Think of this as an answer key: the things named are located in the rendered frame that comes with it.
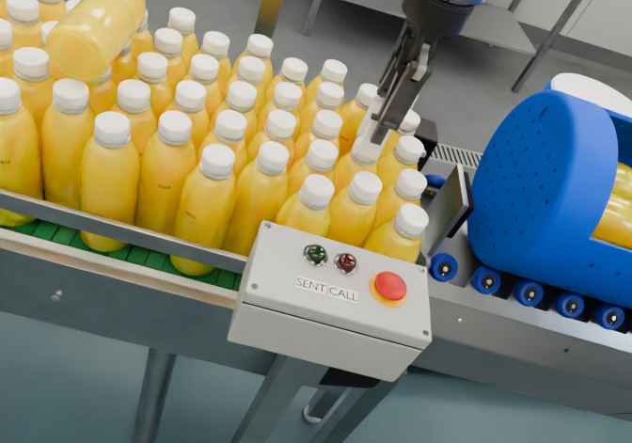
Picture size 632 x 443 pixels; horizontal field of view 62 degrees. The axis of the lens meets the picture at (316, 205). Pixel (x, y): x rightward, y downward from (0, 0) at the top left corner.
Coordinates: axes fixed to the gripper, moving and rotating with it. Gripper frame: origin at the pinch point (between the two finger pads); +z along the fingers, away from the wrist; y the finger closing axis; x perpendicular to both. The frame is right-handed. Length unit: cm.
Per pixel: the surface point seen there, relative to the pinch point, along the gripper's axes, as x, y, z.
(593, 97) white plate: -60, 57, 9
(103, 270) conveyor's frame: 29.2, -17.0, 23.7
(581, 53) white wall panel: -223, 365, 105
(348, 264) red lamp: 1.7, -22.8, 2.1
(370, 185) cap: -0.6, -8.5, 2.6
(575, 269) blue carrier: -32.7, -8.9, 5.5
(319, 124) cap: 7.0, 1.8, 3.3
